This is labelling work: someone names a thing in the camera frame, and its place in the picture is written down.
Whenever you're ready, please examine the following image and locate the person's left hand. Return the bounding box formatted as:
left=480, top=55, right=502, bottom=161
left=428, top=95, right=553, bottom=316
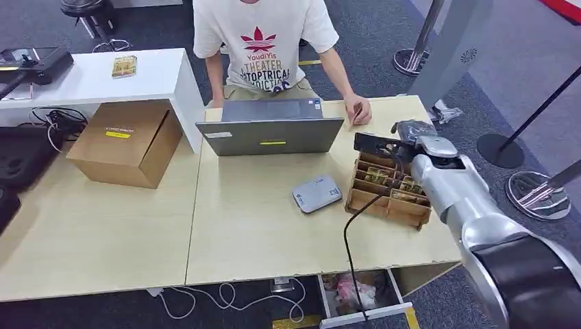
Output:
left=343, top=92, right=373, bottom=127

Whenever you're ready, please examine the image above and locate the black stool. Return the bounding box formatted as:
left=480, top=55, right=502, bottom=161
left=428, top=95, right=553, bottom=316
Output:
left=60, top=0, right=132, bottom=53

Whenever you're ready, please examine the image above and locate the grey card reader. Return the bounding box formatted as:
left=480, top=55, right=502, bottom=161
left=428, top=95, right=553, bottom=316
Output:
left=291, top=175, right=343, bottom=215

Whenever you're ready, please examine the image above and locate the white panel foot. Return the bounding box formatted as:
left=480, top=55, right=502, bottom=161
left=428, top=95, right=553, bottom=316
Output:
left=427, top=99, right=464, bottom=125

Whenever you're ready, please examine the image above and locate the black stanchion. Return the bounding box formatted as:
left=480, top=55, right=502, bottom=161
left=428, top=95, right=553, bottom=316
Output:
left=476, top=64, right=581, bottom=170

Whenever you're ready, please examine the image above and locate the pink plastic bag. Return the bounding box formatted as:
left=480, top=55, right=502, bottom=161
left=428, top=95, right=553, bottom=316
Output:
left=334, top=273, right=378, bottom=310

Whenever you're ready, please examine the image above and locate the brown cardboard box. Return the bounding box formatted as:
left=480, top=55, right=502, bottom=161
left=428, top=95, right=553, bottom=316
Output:
left=65, top=99, right=184, bottom=190

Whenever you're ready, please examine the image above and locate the grey standing panel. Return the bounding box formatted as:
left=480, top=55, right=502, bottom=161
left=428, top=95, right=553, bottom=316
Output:
left=407, top=0, right=495, bottom=111

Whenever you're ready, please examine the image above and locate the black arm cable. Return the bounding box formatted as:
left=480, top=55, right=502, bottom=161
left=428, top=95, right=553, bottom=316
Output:
left=343, top=149, right=410, bottom=319

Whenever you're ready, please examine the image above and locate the wooden card box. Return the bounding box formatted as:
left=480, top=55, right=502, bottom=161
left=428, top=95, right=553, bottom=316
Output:
left=344, top=151, right=433, bottom=232

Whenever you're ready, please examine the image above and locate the black cable bundle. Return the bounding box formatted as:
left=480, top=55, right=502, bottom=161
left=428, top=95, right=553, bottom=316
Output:
left=29, top=106, right=88, bottom=153

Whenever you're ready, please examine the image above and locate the grey laptop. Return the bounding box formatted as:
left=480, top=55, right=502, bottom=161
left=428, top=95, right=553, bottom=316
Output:
left=196, top=97, right=345, bottom=158

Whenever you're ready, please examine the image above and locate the red carpet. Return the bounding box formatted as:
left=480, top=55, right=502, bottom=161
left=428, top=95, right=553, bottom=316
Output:
left=537, top=0, right=581, bottom=26

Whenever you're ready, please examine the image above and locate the white side table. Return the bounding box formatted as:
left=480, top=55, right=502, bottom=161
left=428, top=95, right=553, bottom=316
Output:
left=0, top=47, right=206, bottom=154

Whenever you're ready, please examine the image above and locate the yellow card pack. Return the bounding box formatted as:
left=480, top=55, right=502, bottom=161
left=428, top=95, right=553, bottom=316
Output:
left=111, top=55, right=138, bottom=79

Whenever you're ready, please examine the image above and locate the chrome stanchion with ringed base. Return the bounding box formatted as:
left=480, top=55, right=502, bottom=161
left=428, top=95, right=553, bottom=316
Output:
left=392, top=0, right=446, bottom=77

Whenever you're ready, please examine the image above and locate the white power cable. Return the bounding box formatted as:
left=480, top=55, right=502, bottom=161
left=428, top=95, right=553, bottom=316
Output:
left=145, top=278, right=307, bottom=324

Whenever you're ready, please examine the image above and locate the chrome stanchion with striped base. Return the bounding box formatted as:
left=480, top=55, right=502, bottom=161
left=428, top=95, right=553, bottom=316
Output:
left=505, top=158, right=581, bottom=223

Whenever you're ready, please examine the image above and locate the yellow printed card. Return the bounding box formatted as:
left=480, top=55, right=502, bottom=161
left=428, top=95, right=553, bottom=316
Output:
left=399, top=177, right=425, bottom=195
left=391, top=189, right=430, bottom=205
left=365, top=167, right=391, bottom=185

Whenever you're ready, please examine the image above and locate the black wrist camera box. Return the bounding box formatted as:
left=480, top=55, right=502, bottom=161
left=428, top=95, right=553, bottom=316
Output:
left=353, top=132, right=405, bottom=159

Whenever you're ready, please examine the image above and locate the white open drawer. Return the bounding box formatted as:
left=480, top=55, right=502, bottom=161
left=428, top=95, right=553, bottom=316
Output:
left=317, top=269, right=414, bottom=329

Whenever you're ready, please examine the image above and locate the grey power adapter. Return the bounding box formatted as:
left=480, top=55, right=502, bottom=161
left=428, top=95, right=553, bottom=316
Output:
left=271, top=276, right=295, bottom=294

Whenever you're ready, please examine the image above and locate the yellow floor tape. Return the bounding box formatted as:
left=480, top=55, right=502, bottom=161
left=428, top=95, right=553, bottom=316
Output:
left=272, top=314, right=321, bottom=329

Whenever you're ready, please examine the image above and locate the black desktop device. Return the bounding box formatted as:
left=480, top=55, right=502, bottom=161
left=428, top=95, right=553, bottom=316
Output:
left=0, top=47, right=75, bottom=86

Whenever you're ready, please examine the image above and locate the person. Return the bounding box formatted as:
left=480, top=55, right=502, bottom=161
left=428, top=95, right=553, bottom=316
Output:
left=193, top=0, right=373, bottom=127

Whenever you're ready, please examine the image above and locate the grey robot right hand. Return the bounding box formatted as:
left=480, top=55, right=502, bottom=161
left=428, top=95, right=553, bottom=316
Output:
left=391, top=119, right=459, bottom=159

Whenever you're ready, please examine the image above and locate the large black case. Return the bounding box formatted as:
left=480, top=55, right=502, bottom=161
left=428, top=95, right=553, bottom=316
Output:
left=0, top=125, right=64, bottom=192

